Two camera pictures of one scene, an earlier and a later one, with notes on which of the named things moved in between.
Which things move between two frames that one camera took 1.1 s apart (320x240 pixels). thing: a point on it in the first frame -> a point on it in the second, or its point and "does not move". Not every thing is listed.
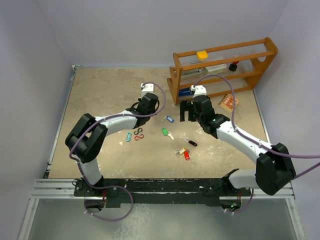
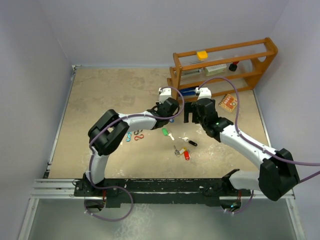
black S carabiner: [138, 131] does not move
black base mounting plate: [201, 192] does not move
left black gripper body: [139, 100] -> [159, 105]
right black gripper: [186, 105] does not move
